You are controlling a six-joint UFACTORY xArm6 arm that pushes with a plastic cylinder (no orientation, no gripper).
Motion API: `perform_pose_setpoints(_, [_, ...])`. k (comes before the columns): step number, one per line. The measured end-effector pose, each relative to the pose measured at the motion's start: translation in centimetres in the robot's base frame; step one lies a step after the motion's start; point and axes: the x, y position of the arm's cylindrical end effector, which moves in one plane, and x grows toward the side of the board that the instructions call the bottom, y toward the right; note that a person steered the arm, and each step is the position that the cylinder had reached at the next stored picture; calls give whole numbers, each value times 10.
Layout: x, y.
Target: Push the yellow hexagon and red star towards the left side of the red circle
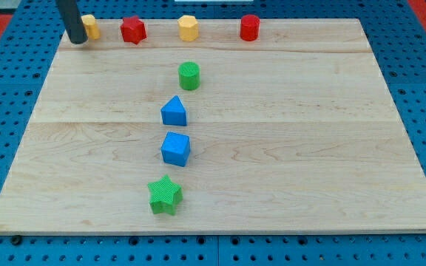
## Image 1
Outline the red star block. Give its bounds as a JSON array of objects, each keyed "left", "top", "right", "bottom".
[{"left": 120, "top": 16, "right": 147, "bottom": 44}]

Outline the light wooden board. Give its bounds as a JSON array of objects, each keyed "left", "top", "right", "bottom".
[{"left": 0, "top": 19, "right": 426, "bottom": 236}]

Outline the blue triangle block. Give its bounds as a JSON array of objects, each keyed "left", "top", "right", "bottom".
[{"left": 160, "top": 95, "right": 187, "bottom": 126}]

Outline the red cylinder block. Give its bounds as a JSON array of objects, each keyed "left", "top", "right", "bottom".
[{"left": 240, "top": 14, "right": 260, "bottom": 41}]

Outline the green cylinder block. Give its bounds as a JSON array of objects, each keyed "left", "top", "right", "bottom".
[{"left": 177, "top": 61, "right": 200, "bottom": 90}]

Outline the blue cube block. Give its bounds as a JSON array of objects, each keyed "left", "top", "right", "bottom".
[{"left": 160, "top": 132, "right": 190, "bottom": 167}]

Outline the yellow block at far left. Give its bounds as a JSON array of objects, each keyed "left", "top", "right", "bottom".
[{"left": 81, "top": 14, "right": 101, "bottom": 40}]

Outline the green star block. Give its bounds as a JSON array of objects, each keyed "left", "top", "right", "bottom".
[{"left": 147, "top": 175, "right": 183, "bottom": 216}]

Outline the yellow hexagon block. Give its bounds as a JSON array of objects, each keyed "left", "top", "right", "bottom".
[{"left": 177, "top": 15, "right": 199, "bottom": 42}]

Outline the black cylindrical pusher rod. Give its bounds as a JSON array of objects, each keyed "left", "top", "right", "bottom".
[{"left": 55, "top": 0, "right": 88, "bottom": 44}]

